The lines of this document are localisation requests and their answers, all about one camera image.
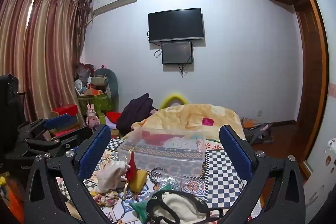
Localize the plastic bag bundle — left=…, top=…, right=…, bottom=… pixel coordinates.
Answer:
left=76, top=62, right=95, bottom=83

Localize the red folded cloth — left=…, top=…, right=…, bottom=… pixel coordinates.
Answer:
left=142, top=134, right=172, bottom=146

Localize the yellow quilt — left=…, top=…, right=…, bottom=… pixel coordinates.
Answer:
left=130, top=104, right=247, bottom=143

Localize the red box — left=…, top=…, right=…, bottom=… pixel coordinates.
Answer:
left=51, top=105, right=79, bottom=117

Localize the large black wall television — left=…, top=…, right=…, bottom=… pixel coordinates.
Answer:
left=148, top=8, right=205, bottom=43

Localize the green storage box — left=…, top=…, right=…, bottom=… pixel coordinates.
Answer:
left=77, top=92, right=115, bottom=115

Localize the clear plastic storage box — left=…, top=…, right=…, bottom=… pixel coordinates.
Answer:
left=117, top=127, right=206, bottom=177

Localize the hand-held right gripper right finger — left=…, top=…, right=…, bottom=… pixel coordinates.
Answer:
left=219, top=124, right=306, bottom=224

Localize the cream sock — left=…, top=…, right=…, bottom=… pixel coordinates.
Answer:
left=94, top=161, right=127, bottom=193

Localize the grey folding stool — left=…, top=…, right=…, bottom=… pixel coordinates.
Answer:
left=246, top=123, right=274, bottom=145

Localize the silver crinkled wrapper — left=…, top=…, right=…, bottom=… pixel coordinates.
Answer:
left=159, top=176, right=182, bottom=189

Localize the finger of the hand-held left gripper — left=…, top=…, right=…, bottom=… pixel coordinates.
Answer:
left=26, top=126, right=94, bottom=154
left=18, top=114, right=71, bottom=136

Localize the green cloth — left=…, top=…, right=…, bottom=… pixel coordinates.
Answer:
left=130, top=200, right=151, bottom=223

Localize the green bin of toys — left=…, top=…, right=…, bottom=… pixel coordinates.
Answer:
left=94, top=68, right=119, bottom=112

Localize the white door with stickers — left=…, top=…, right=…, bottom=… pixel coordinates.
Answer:
left=299, top=0, right=336, bottom=214

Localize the yellow plush ring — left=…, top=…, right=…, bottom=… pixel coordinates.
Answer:
left=159, top=93, right=190, bottom=110

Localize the patchwork printed bedsheet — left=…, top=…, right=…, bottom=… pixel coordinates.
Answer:
left=56, top=135, right=263, bottom=224

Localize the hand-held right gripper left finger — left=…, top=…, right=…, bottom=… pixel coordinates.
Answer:
left=24, top=124, right=112, bottom=224

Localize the small black wall monitor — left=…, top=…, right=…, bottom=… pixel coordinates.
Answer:
left=161, top=40, right=194, bottom=65

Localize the pink bunny toy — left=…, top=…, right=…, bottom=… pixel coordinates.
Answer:
left=86, top=104, right=101, bottom=128

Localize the striped pink curtain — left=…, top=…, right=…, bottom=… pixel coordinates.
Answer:
left=25, top=0, right=91, bottom=132
left=0, top=0, right=36, bottom=98

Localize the black and white headband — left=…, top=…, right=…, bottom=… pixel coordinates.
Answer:
left=149, top=167, right=165, bottom=184

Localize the white cloth with black trim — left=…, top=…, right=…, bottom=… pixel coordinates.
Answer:
left=146, top=189, right=224, bottom=224

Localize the white patterned cloth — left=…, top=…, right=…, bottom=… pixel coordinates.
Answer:
left=163, top=136, right=203, bottom=150

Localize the dark purple jacket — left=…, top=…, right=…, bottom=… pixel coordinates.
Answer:
left=116, top=93, right=158, bottom=136

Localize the floral cloth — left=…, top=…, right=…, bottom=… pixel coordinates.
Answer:
left=91, top=190, right=119, bottom=208

